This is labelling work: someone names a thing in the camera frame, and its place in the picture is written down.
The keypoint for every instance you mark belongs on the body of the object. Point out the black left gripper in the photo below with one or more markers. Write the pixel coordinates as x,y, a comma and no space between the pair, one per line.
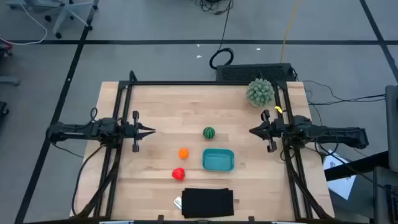
136,130

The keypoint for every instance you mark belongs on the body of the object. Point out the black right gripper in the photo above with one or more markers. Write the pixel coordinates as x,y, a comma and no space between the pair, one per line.
275,129

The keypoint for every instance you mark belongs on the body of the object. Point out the toy orange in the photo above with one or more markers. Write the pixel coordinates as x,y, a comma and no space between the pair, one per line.
183,153

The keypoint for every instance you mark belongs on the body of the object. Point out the toy watermelon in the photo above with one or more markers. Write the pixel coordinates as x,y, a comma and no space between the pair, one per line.
209,132

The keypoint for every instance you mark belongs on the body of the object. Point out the red toy apple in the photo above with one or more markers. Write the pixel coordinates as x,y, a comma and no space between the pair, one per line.
178,174

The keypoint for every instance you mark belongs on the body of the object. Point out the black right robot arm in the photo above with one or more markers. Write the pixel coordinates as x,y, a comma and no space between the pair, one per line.
329,133

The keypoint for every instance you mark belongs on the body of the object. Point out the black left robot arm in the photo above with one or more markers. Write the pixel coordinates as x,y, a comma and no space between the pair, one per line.
77,132

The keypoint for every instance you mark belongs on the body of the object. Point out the yellow tag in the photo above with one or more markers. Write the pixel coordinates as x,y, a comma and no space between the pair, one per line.
278,109

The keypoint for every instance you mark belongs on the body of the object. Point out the green potted plant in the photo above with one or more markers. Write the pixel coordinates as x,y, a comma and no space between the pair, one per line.
260,92

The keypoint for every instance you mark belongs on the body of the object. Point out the teal plastic container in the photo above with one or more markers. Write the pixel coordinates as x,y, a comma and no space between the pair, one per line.
218,159

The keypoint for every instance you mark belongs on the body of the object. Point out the black computer case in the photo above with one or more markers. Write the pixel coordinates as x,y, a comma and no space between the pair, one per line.
242,73

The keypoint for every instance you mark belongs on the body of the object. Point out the white cloth tag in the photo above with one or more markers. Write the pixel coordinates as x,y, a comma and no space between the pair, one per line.
178,203

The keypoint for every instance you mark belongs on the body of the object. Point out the black folded cloth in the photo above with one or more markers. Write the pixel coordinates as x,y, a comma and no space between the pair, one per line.
206,203

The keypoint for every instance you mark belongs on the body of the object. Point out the white paper sheet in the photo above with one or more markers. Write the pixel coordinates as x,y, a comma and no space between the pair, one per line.
342,186

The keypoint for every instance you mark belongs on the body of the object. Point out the black bar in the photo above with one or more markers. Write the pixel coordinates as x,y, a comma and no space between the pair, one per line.
357,166

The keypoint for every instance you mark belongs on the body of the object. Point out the grey office chair base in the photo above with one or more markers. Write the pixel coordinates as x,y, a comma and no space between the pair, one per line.
60,21

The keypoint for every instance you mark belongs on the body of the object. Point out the grey furniture foot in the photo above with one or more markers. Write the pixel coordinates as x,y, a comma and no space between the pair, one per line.
9,81

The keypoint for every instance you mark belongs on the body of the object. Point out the black metal table frame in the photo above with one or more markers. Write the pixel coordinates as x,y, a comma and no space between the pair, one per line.
202,83

